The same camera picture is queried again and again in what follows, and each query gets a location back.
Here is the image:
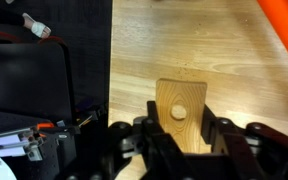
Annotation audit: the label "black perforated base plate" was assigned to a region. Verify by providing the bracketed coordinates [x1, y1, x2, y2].
[0, 109, 110, 180]

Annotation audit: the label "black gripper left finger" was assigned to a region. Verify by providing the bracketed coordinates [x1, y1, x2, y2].
[67, 100, 192, 180]

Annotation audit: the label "wooden block with two holes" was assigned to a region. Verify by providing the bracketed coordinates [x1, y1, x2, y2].
[155, 78, 209, 155]

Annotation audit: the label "wooden toy workbench blue ends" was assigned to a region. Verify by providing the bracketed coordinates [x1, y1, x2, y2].
[256, 0, 288, 78]

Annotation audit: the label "orange handled tool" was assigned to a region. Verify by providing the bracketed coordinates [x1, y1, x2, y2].
[36, 122, 56, 131]

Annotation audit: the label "leg in black trousers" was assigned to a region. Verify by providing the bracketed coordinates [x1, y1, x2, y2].
[0, 2, 29, 28]

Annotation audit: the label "foot in white sandal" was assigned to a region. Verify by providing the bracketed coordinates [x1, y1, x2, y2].
[21, 12, 52, 40]

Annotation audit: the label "black chair seat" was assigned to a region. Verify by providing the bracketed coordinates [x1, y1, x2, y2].
[0, 42, 74, 125]

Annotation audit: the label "thin red cable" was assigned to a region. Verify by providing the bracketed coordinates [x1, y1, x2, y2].
[0, 29, 67, 47]

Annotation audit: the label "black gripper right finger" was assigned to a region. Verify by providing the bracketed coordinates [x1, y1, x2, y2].
[200, 104, 288, 180]

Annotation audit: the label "aluminium bracket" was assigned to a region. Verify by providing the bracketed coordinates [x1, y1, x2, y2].
[0, 125, 49, 162]

